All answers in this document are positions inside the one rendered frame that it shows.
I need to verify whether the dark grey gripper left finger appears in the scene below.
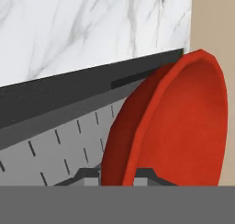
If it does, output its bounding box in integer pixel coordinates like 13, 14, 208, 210
53, 167, 103, 187

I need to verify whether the grey slotted dish rack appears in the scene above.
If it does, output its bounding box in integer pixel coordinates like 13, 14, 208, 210
0, 48, 185, 187

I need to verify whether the red bowl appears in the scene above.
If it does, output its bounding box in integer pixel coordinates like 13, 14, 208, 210
100, 49, 229, 187

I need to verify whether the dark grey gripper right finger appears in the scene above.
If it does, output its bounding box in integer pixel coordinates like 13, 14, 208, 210
133, 167, 178, 187

